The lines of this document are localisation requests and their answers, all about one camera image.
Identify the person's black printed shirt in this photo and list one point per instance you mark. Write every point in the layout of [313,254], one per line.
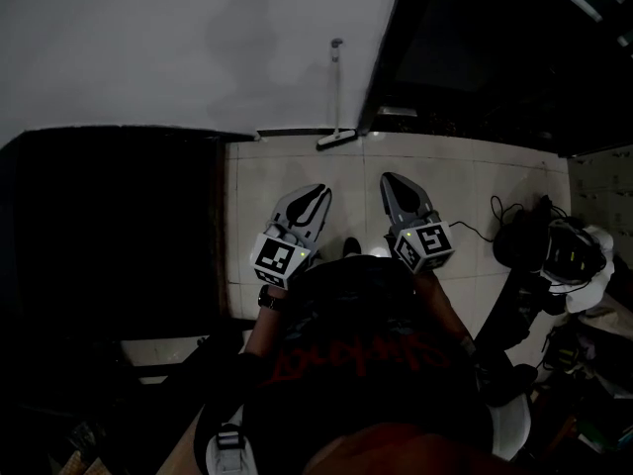
[361,364]

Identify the beige drawer cabinet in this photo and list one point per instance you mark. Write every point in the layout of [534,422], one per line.
[601,191]

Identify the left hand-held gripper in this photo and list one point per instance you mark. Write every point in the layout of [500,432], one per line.
[277,257]

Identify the person's dark shoe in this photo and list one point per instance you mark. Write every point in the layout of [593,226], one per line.
[351,246]

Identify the person's right forearm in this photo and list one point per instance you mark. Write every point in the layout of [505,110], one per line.
[442,305]

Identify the black wristwatch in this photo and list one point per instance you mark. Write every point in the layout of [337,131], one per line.
[269,299]

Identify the black and white headset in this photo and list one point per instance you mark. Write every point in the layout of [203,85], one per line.
[569,255]

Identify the black bag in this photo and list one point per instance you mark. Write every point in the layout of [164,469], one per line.
[519,240]

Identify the dark wooden cabinet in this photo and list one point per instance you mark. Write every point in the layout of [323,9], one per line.
[114,235]

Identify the white cloth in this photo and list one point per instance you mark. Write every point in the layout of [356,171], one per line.
[591,290]

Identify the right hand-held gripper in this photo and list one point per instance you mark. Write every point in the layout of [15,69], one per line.
[424,245]

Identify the person's left forearm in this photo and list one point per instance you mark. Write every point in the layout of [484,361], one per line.
[262,329]

